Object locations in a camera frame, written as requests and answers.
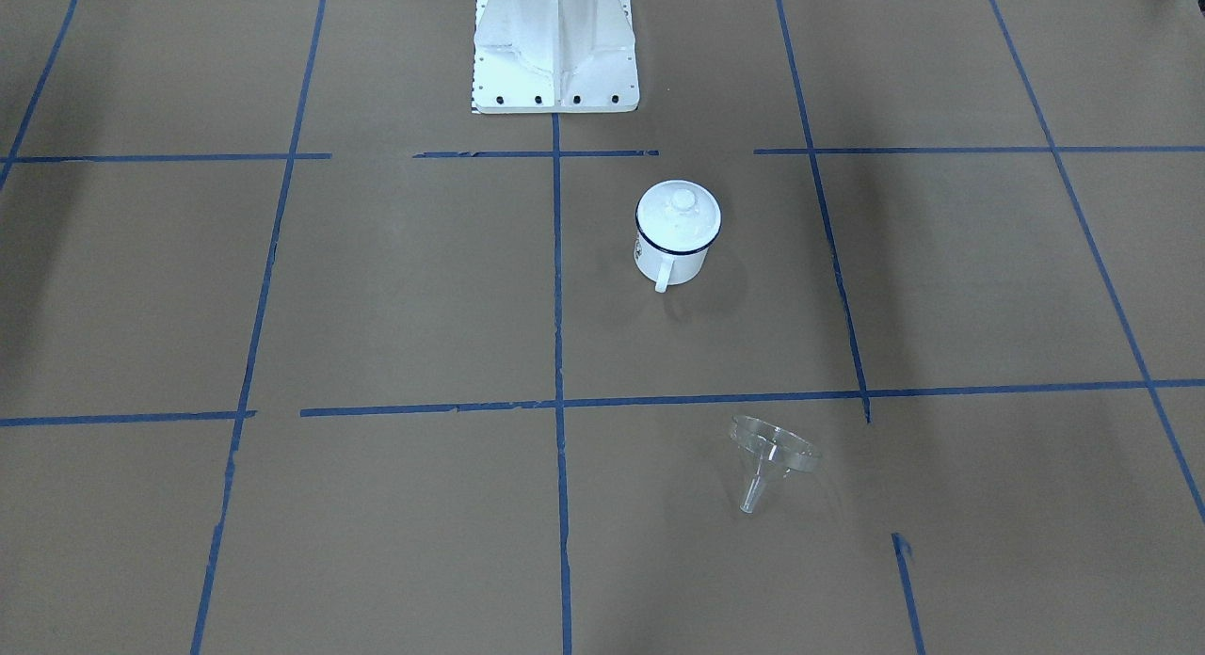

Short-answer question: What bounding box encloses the white mug lid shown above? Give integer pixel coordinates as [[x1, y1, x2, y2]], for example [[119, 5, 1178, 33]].
[[635, 179, 722, 255]]

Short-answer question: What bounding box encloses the clear glass funnel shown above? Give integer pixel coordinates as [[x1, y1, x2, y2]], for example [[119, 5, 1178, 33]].
[[729, 415, 822, 515]]

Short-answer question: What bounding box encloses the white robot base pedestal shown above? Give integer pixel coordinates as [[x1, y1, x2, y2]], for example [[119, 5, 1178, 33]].
[[471, 0, 641, 116]]

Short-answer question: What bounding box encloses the white enamel mug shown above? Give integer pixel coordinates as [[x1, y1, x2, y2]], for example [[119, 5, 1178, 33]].
[[633, 179, 723, 294]]

